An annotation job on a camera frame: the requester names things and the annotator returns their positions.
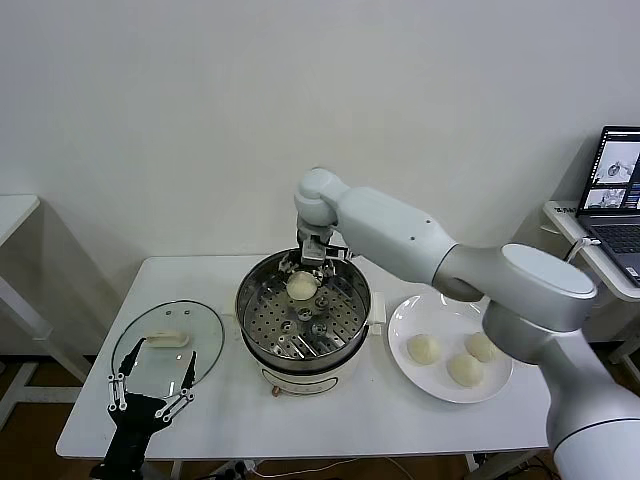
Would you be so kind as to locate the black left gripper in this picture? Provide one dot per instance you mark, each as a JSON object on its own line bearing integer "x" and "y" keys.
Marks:
{"x": 140, "y": 415}

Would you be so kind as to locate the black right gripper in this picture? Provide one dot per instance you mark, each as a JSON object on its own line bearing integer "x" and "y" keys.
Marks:
{"x": 330, "y": 245}

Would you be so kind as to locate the white steamed baozi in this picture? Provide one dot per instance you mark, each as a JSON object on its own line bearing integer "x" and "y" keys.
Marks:
{"x": 465, "y": 370}
{"x": 301, "y": 286}
{"x": 480, "y": 347}
{"x": 424, "y": 349}

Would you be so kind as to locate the round glass pot lid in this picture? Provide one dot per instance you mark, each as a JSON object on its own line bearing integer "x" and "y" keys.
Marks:
{"x": 165, "y": 315}

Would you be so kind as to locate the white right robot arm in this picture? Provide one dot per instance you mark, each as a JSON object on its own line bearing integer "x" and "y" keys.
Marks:
{"x": 390, "y": 225}

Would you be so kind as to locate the perforated steel steamer basket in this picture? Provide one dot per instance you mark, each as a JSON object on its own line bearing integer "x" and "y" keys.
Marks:
{"x": 260, "y": 280}

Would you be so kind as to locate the round white plate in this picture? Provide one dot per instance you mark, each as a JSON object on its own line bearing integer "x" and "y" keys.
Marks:
{"x": 410, "y": 320}

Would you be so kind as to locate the white power strip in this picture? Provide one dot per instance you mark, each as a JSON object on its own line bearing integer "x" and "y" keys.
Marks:
{"x": 235, "y": 468}

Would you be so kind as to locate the empty white side table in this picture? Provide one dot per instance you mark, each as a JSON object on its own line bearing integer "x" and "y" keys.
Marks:
{"x": 17, "y": 207}

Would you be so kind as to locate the white laptop side table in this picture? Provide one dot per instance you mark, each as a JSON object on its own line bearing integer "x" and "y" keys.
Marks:
{"x": 567, "y": 220}

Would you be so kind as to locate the grey open laptop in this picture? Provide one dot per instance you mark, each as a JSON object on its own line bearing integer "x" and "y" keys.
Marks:
{"x": 615, "y": 235}

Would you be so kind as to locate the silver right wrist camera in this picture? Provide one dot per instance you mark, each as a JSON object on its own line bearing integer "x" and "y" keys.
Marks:
{"x": 312, "y": 250}

